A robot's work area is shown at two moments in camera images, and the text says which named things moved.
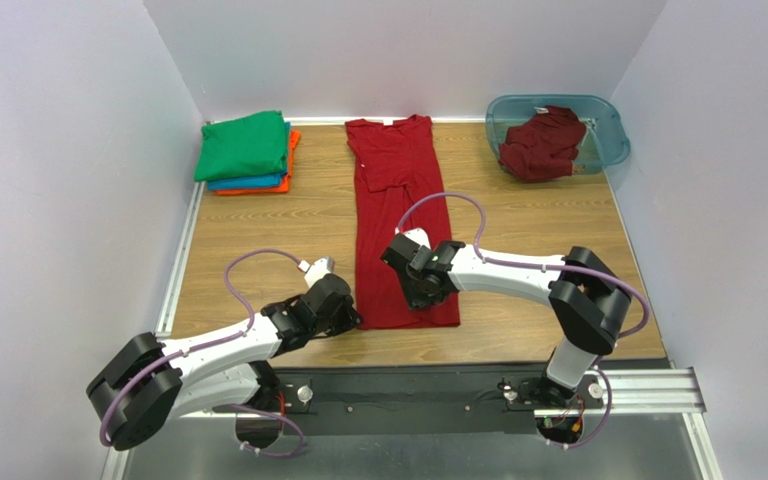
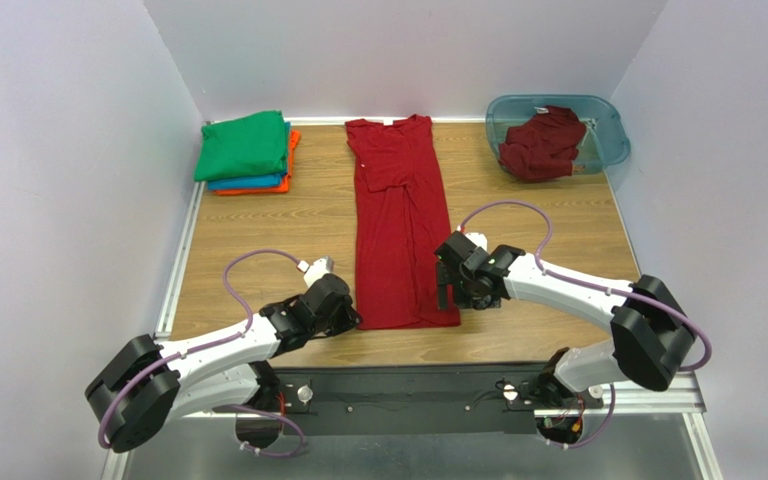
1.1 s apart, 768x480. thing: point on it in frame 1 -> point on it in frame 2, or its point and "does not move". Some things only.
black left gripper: (345, 318) does not move
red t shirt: (398, 185) does not move
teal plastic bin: (605, 140) does not move
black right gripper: (420, 296) -> (445, 272)
